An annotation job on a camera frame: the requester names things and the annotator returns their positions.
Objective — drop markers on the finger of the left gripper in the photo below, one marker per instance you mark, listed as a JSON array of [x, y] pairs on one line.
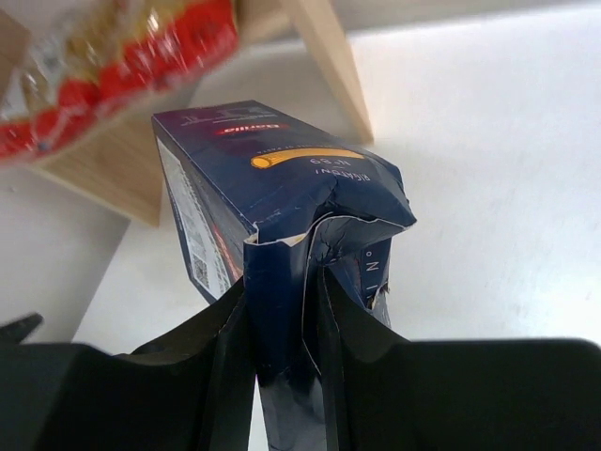
[[16, 331]]

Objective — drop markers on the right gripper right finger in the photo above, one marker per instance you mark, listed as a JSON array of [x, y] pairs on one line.
[[366, 407]]

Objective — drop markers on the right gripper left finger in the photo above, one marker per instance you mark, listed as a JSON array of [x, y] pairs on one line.
[[198, 388]]

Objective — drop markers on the blue pasta box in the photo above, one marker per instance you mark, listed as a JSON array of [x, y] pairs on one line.
[[265, 199]]

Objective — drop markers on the red pasta bag label side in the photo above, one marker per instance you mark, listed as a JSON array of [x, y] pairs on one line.
[[32, 69]]

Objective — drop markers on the red pasta bag front side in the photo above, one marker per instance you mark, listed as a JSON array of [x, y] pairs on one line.
[[117, 53]]

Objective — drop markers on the wooden two-tier shelf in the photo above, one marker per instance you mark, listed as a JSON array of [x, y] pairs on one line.
[[115, 163]]

